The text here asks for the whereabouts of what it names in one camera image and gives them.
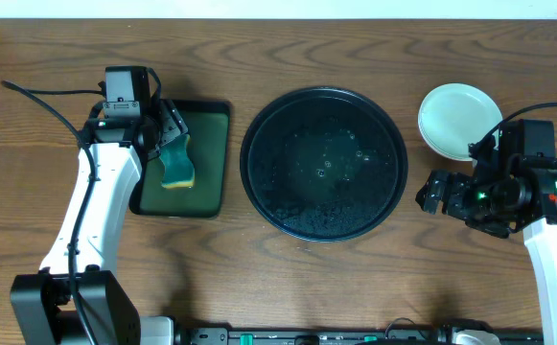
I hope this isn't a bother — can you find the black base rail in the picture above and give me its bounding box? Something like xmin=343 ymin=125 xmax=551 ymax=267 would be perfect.
xmin=138 ymin=314 xmax=545 ymax=345

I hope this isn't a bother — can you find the round black serving tray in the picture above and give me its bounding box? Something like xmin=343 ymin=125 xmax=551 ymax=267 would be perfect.
xmin=240 ymin=87 xmax=408 ymax=242

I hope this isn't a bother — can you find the green and yellow sponge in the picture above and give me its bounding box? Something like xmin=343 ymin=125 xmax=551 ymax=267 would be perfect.
xmin=159 ymin=134 xmax=196 ymax=189

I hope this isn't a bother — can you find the mint green plate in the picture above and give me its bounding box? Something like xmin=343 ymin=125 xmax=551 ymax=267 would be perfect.
xmin=418 ymin=83 xmax=502 ymax=158
xmin=420 ymin=130 xmax=473 ymax=162

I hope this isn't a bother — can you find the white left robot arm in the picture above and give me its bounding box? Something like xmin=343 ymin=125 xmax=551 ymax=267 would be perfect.
xmin=10 ymin=66 xmax=196 ymax=345

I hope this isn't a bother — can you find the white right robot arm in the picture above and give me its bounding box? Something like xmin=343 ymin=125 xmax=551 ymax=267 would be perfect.
xmin=416 ymin=120 xmax=557 ymax=344

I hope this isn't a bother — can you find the mint green plate front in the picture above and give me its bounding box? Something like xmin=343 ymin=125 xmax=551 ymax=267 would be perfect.
xmin=418 ymin=83 xmax=502 ymax=158

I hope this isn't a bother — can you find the black rectangular water tray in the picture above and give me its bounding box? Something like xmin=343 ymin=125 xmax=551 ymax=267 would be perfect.
xmin=129 ymin=100 xmax=230 ymax=218

